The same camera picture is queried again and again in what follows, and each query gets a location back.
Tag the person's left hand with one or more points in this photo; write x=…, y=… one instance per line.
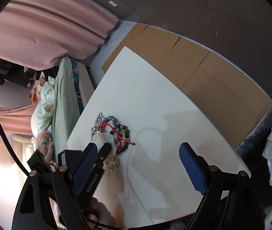
x=99, y=213

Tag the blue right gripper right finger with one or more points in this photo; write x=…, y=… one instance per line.
x=191, y=164

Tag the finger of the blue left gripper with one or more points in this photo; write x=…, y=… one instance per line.
x=101, y=154

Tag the green bed sheet mattress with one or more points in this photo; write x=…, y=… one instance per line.
x=66, y=109

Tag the blue denim fabric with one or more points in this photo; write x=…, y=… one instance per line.
x=255, y=143

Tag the flattened brown cardboard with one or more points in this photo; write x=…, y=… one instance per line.
x=232, y=101

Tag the pale green pillow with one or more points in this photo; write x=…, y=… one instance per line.
x=43, y=114

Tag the white butterfly brooch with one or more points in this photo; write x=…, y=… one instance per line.
x=101, y=138

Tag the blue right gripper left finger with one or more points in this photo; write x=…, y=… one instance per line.
x=83, y=167

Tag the lower pink curtain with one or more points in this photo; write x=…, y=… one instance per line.
x=17, y=119

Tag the peach fleece blanket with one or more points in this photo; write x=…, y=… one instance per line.
x=43, y=142

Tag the dark hanging clothes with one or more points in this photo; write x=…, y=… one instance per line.
x=16, y=73

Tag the gold pendant jewelry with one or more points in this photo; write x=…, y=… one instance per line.
x=112, y=162

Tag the pink curtain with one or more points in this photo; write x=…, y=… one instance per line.
x=38, y=33
x=17, y=119

